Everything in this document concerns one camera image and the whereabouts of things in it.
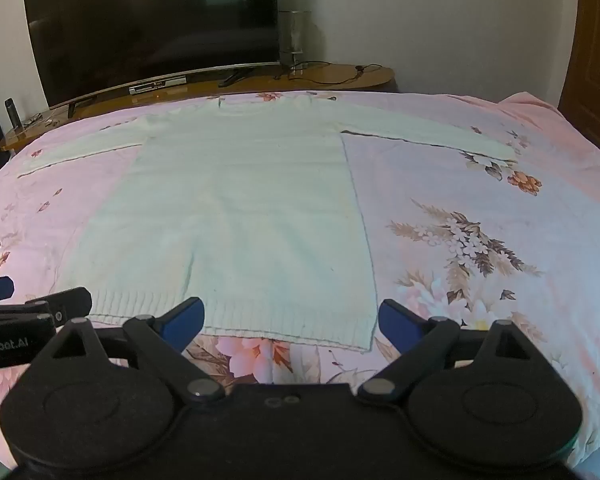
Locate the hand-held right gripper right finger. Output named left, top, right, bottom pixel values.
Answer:
left=357, top=299, right=554, bottom=404

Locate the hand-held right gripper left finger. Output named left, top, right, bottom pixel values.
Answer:
left=32, top=296, right=226, bottom=404

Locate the white knit sweater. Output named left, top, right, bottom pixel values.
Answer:
left=19, top=97, right=519, bottom=356

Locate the pink floral bedsheet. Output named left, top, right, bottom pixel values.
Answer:
left=0, top=91, right=600, bottom=471

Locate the black remote control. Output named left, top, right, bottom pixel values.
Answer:
left=4, top=98, right=24, bottom=129

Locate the silver set-top box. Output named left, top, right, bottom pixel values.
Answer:
left=128, top=76, right=188, bottom=96

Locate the wooden television stand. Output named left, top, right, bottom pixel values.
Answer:
left=0, top=62, right=396, bottom=153

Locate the pink blanket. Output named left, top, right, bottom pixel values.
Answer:
left=497, top=91, right=568, bottom=119

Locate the black curved television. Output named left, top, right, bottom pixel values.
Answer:
left=23, top=0, right=281, bottom=118

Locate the clear glass vase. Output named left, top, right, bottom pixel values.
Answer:
left=278, top=10, right=311, bottom=68

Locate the brown wooden door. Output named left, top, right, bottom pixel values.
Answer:
left=557, top=0, right=600, bottom=166

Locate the black cable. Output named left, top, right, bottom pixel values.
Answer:
left=275, top=61, right=383, bottom=84

